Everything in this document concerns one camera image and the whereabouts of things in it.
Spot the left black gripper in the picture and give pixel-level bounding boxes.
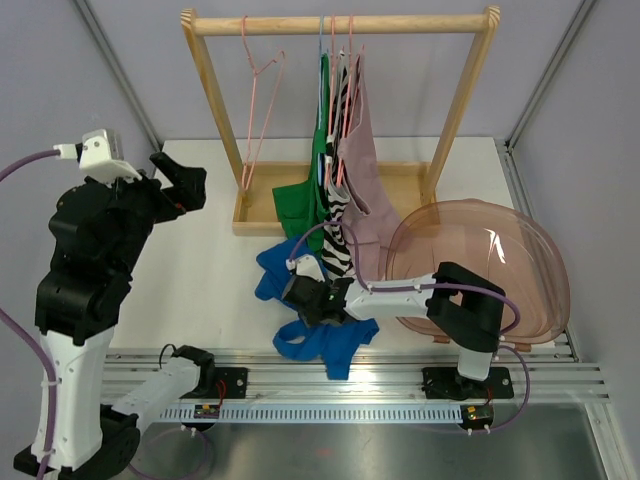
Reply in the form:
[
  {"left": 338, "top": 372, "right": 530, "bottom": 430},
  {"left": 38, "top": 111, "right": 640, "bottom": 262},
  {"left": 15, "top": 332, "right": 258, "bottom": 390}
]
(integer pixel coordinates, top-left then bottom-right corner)
[{"left": 95, "top": 150, "right": 207, "bottom": 273}]

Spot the blue tank top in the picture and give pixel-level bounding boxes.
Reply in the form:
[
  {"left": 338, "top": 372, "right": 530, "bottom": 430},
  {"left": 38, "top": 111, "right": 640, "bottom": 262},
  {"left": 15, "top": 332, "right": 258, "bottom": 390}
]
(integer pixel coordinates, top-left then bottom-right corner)
[{"left": 255, "top": 236, "right": 379, "bottom": 380}]

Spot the green tank top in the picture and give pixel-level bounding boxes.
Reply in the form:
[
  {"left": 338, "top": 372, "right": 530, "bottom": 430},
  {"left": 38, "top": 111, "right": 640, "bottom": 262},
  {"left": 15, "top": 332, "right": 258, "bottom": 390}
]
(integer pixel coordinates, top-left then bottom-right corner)
[{"left": 272, "top": 53, "right": 329, "bottom": 238}]

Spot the pink wire hanger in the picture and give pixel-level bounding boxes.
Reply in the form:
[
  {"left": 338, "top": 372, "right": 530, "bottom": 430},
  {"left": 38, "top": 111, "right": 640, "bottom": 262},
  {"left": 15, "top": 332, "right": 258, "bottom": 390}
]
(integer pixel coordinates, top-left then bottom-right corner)
[{"left": 240, "top": 15, "right": 286, "bottom": 192}]

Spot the blue wire hanger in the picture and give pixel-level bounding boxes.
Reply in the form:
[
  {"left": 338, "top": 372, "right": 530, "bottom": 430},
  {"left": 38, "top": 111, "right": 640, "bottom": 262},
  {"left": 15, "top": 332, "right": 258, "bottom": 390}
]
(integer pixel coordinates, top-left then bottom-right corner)
[{"left": 314, "top": 15, "right": 324, "bottom": 186}]

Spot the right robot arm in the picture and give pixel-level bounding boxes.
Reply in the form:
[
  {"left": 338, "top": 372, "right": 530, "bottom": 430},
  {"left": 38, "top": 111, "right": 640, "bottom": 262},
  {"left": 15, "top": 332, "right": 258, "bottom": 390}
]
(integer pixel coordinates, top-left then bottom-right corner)
[{"left": 282, "top": 256, "right": 508, "bottom": 396}]

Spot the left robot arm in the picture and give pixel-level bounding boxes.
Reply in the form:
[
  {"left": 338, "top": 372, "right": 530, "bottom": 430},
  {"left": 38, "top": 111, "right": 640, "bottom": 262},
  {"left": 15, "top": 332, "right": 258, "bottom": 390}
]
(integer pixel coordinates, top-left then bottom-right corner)
[{"left": 14, "top": 152, "right": 216, "bottom": 479}]

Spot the black white striped tank top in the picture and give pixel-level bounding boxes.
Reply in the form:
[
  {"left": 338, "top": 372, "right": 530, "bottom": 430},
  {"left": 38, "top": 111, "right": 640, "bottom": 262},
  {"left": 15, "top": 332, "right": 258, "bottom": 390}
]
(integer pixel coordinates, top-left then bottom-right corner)
[{"left": 321, "top": 52, "right": 354, "bottom": 279}]

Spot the pink tank top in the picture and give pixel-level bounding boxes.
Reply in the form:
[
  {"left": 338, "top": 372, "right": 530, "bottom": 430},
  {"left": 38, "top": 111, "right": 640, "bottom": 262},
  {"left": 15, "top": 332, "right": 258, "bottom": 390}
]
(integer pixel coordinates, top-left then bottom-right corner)
[{"left": 339, "top": 53, "right": 401, "bottom": 280}]

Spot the pink hanger of striped top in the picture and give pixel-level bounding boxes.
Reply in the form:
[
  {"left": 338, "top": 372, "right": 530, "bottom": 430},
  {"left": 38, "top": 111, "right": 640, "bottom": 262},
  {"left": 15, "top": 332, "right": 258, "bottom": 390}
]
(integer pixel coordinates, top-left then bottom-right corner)
[{"left": 324, "top": 15, "right": 344, "bottom": 190}]

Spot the wooden clothes rack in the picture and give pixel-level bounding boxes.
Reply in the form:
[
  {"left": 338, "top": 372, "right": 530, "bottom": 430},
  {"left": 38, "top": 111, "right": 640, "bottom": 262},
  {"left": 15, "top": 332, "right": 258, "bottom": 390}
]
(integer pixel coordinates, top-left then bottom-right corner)
[{"left": 180, "top": 5, "right": 501, "bottom": 214}]

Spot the translucent pink plastic basket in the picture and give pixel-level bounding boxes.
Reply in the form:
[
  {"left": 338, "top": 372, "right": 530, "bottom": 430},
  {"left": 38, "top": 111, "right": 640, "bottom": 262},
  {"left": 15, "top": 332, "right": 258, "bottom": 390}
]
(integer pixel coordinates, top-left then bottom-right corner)
[{"left": 378, "top": 199, "right": 571, "bottom": 352}]

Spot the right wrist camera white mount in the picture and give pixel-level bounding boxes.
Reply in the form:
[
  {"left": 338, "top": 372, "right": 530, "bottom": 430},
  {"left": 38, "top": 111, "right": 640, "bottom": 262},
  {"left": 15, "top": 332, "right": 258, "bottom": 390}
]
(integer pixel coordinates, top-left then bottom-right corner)
[{"left": 286, "top": 254, "right": 328, "bottom": 283}]

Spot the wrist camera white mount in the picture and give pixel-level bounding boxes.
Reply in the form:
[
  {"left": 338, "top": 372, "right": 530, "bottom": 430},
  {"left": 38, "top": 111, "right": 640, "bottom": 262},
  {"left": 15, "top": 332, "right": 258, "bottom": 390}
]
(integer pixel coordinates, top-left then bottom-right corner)
[
  {"left": 286, "top": 254, "right": 328, "bottom": 283},
  {"left": 53, "top": 129, "right": 143, "bottom": 184}
]

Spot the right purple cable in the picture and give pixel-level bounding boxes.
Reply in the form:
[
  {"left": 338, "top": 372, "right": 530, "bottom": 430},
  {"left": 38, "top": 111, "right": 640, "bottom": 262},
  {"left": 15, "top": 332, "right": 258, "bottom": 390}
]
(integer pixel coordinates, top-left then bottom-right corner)
[{"left": 287, "top": 219, "right": 532, "bottom": 436}]

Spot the purple cable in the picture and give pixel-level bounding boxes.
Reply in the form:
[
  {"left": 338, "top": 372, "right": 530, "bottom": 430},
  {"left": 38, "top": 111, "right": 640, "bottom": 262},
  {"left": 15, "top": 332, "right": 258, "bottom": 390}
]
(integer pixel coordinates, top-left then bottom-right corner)
[
  {"left": 0, "top": 149, "right": 216, "bottom": 476},
  {"left": 287, "top": 219, "right": 532, "bottom": 436}
]

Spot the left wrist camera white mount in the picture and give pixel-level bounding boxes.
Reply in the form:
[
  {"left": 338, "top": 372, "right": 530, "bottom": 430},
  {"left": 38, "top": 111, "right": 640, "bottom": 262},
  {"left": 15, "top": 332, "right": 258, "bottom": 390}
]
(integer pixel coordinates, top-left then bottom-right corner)
[{"left": 53, "top": 129, "right": 143, "bottom": 184}]

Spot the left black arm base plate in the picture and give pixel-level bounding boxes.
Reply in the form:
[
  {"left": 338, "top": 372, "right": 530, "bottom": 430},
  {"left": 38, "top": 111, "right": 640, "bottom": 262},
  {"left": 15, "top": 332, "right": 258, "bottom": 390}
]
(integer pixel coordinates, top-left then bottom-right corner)
[{"left": 182, "top": 367, "right": 249, "bottom": 400}]

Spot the white slotted cable duct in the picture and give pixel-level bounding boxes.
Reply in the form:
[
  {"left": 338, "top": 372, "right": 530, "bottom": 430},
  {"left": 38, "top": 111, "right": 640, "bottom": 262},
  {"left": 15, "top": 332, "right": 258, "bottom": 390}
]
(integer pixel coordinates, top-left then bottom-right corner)
[{"left": 159, "top": 403, "right": 462, "bottom": 424}]

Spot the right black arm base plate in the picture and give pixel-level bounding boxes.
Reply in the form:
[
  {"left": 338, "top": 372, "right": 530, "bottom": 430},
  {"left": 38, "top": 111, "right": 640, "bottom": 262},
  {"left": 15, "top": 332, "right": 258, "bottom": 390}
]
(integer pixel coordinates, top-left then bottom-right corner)
[{"left": 421, "top": 367, "right": 514, "bottom": 402}]

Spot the aluminium rail base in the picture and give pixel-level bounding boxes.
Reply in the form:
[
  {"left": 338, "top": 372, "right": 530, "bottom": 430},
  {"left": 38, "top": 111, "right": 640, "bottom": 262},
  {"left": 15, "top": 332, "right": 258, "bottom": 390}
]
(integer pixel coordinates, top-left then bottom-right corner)
[{"left": 99, "top": 348, "right": 609, "bottom": 401}]

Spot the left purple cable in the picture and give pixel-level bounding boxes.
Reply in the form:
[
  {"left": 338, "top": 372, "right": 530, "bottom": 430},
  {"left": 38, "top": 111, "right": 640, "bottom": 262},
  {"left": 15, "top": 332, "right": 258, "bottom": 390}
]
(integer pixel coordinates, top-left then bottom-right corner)
[{"left": 0, "top": 149, "right": 216, "bottom": 476}]

